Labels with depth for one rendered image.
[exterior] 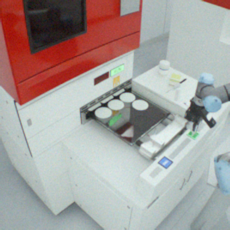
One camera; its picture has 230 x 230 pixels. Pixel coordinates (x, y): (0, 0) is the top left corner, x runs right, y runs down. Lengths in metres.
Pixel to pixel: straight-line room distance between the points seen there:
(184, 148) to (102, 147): 0.46
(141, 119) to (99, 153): 0.32
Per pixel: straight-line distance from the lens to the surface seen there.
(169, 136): 1.44
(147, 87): 1.63
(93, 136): 1.48
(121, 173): 1.31
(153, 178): 1.14
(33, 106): 1.22
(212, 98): 1.05
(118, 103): 1.58
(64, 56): 1.14
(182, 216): 2.16
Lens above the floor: 1.89
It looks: 41 degrees down
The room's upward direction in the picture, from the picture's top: 1 degrees clockwise
